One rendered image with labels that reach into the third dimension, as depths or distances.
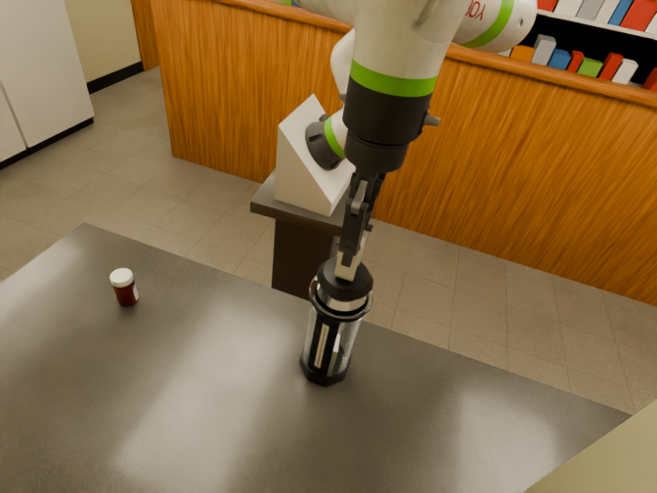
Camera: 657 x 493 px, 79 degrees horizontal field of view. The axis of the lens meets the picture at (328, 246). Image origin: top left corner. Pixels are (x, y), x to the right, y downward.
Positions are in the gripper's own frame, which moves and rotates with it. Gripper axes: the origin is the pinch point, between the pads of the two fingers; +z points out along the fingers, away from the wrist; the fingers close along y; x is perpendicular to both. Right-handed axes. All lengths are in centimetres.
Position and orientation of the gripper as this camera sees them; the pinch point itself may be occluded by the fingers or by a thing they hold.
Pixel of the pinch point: (350, 253)
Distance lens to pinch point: 60.0
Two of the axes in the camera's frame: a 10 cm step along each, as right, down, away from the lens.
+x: -9.4, -3.0, 1.5
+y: 3.1, -6.1, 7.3
